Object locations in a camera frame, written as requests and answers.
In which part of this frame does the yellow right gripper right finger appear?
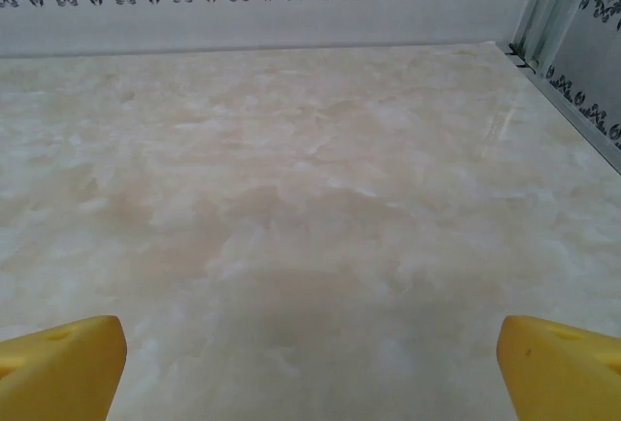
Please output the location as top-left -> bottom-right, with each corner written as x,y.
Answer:
499,313 -> 621,421

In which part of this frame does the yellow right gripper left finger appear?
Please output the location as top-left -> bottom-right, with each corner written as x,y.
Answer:
0,314 -> 129,421

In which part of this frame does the aluminium side rail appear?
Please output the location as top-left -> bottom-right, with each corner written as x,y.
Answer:
503,41 -> 621,174

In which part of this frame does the aluminium frame post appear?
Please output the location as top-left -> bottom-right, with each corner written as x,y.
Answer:
511,0 -> 602,76

